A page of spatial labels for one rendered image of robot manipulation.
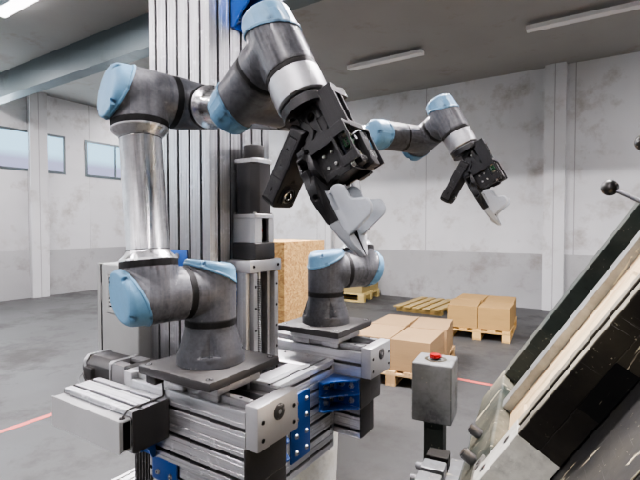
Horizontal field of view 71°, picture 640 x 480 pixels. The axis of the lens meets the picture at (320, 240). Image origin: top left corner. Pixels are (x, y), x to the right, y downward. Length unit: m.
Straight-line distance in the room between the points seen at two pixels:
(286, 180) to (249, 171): 0.65
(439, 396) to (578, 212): 6.79
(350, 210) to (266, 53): 0.24
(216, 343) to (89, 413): 0.31
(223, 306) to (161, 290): 0.15
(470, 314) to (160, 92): 5.07
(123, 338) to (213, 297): 0.54
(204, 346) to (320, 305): 0.49
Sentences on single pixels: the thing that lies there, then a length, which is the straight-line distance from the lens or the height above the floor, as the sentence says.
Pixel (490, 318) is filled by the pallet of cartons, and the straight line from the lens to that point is 5.71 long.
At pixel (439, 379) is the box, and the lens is 1.44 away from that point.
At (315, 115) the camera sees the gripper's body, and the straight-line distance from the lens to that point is 0.59.
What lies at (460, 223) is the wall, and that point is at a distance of 8.35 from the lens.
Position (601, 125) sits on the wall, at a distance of 8.21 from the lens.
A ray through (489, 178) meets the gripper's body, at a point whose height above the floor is 1.46.
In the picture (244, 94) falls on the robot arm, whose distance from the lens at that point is 0.68.
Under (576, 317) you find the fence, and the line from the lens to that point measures 1.19.
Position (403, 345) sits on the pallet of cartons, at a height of 0.35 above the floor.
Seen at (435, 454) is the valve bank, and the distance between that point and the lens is 1.29.
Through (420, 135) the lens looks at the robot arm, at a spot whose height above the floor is 1.59.
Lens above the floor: 1.34
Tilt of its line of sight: 2 degrees down
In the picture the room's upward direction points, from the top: straight up
